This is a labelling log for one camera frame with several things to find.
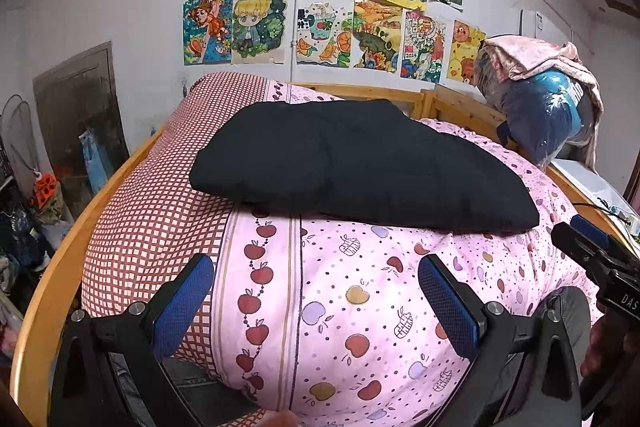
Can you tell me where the white wall box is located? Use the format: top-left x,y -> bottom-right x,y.
520,9 -> 546,40

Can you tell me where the black jacket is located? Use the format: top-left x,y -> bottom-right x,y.
189,99 -> 541,233

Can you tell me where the orange toy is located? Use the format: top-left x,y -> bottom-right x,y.
32,174 -> 57,208

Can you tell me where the pile of dark belongings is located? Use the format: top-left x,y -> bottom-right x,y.
0,177 -> 66,358

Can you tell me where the person's right hand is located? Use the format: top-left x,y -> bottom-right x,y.
580,314 -> 613,378

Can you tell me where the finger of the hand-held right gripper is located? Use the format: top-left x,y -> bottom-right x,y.
550,222 -> 611,280
570,214 -> 628,258

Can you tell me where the blue plastic bag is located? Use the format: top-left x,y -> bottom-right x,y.
79,131 -> 113,195

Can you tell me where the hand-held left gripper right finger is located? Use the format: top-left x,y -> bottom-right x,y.
417,253 -> 583,427

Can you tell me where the wooden bed frame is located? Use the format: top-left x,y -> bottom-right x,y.
10,82 -> 640,427

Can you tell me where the wire mesh fan guard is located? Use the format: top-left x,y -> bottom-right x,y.
0,94 -> 46,188

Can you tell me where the fruit and turtles drawing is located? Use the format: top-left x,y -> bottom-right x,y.
295,0 -> 357,69

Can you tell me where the landscape drawing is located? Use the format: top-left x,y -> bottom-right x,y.
351,0 -> 405,73

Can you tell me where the girl on blue background drawing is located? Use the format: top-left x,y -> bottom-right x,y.
182,0 -> 236,67

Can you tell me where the white table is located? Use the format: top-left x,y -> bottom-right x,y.
550,157 -> 640,228

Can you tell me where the black cable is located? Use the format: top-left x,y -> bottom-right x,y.
575,201 -> 636,219

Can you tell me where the bear drawing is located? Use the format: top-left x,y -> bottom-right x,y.
446,19 -> 487,87

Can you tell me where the pink floral cloth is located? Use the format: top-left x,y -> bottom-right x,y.
480,34 -> 606,170

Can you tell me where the blond character drawing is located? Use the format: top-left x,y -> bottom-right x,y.
231,0 -> 289,66

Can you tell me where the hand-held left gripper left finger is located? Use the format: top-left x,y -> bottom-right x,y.
50,253 -> 216,427

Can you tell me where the pink apple-print quilt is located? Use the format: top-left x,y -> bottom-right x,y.
81,72 -> 603,427

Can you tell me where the person's right leg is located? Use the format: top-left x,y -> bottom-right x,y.
542,286 -> 593,358

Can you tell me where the city collage drawing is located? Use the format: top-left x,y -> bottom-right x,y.
400,9 -> 447,83

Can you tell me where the grey metal door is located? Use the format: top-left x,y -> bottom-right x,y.
32,41 -> 131,218

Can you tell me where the clear bag of blue bedding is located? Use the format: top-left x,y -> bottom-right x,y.
475,38 -> 596,170

